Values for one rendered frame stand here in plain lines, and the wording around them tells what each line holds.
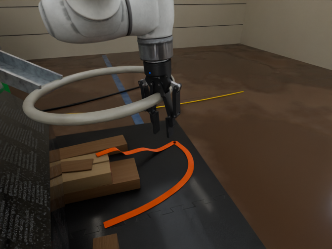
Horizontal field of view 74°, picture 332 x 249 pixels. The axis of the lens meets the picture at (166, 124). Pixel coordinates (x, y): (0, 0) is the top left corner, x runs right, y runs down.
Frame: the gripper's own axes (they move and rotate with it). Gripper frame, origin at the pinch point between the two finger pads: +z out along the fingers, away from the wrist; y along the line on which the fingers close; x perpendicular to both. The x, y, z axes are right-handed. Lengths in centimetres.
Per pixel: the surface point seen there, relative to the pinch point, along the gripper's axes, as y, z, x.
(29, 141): 53, 11, 17
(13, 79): 52, -13, 14
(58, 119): 15.0, -10.1, 23.2
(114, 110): 3.9, -10.8, 14.6
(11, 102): 77, 2, 8
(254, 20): 101, 31, -596
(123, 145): 85, 72, -61
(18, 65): 63, -15, 6
